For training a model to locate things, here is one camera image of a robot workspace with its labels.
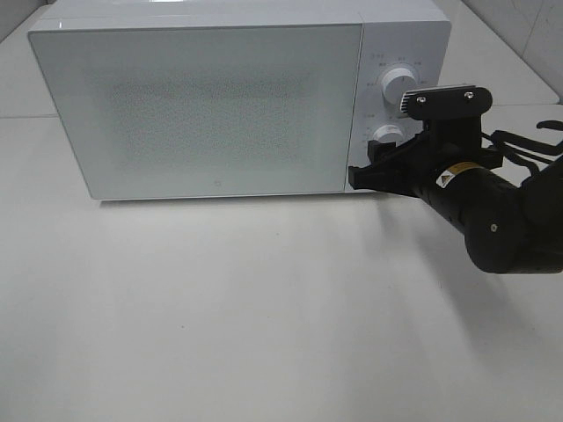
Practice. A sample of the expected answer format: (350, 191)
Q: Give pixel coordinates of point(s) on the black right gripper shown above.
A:
(440, 144)

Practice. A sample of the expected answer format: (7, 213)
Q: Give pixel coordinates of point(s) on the white microwave knob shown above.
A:
(389, 134)
(397, 80)

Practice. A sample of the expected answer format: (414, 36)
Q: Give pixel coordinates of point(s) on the white microwave door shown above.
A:
(205, 112)

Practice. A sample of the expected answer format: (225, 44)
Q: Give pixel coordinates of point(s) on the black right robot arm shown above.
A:
(502, 192)

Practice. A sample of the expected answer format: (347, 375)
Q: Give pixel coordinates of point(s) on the white microwave oven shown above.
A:
(415, 33)

